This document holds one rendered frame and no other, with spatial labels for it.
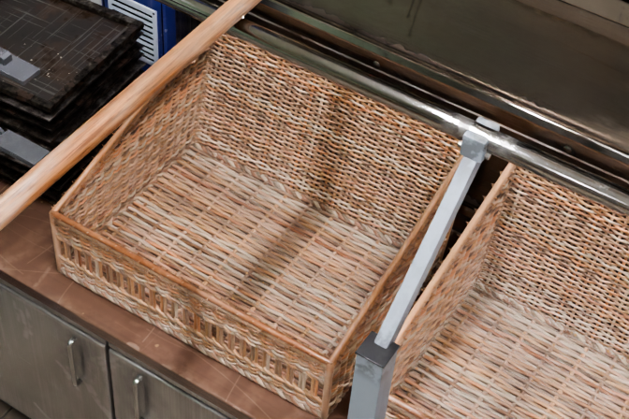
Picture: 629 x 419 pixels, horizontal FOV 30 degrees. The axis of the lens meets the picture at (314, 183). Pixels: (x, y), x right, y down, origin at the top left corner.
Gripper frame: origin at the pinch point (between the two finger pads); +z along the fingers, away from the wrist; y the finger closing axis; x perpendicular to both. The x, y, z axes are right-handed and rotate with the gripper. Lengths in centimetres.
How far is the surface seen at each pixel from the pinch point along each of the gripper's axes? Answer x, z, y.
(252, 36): -31.0, 11.6, 1.3
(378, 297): -34, 35, 43
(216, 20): -26.9, 8.6, -2.4
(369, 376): -8, 47, 26
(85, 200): -27, -18, 49
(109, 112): -4.6, 8.8, -2.1
